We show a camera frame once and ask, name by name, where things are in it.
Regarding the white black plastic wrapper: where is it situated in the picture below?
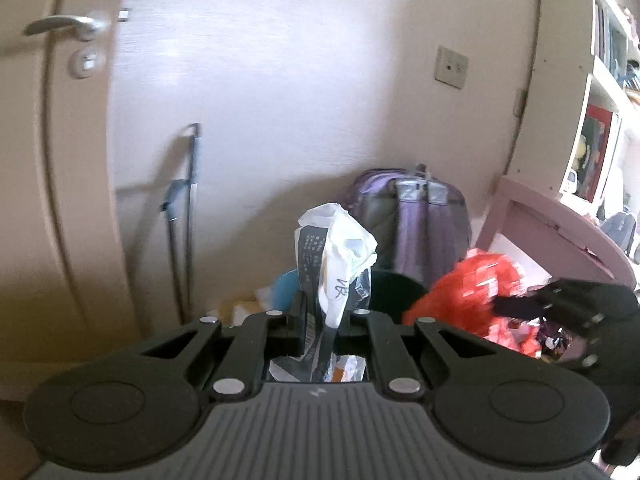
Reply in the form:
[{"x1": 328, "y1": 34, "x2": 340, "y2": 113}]
[{"x1": 269, "y1": 203, "x2": 378, "y2": 382}]

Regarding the red shiny snack bag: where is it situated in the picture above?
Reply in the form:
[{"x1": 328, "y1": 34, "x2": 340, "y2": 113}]
[{"x1": 402, "y1": 248, "x2": 541, "y2": 359}]

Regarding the teal trash bin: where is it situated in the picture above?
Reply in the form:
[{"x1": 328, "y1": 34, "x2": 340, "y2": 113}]
[{"x1": 269, "y1": 268, "x2": 431, "y2": 326}]

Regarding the pink wooden desk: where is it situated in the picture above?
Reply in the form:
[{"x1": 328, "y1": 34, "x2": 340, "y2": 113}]
[{"x1": 475, "y1": 177, "x2": 637, "y2": 289}]

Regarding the purple grey backpack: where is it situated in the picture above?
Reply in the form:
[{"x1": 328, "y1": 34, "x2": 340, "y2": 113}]
[{"x1": 341, "y1": 165, "x2": 472, "y2": 288}]

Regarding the grey metal crutch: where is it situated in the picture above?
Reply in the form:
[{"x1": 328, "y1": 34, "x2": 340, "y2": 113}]
[{"x1": 160, "y1": 122, "x2": 202, "y2": 325}]

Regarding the beige wooden door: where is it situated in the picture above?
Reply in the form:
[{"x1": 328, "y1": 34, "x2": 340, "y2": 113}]
[{"x1": 1, "y1": 0, "x2": 140, "y2": 401}]

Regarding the white bookshelf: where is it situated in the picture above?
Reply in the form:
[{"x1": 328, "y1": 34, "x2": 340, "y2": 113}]
[{"x1": 506, "y1": 0, "x2": 639, "y2": 214}]

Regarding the silver door lock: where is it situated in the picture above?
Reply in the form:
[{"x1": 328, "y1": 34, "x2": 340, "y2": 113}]
[{"x1": 68, "y1": 47, "x2": 105, "y2": 79}]

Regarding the beige wall switch plate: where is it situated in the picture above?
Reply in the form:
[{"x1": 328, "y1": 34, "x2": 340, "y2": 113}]
[{"x1": 434, "y1": 46, "x2": 469, "y2": 90}]

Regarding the silver door handle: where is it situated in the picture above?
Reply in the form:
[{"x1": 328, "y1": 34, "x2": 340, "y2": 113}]
[{"x1": 23, "y1": 14, "x2": 111, "y2": 42}]

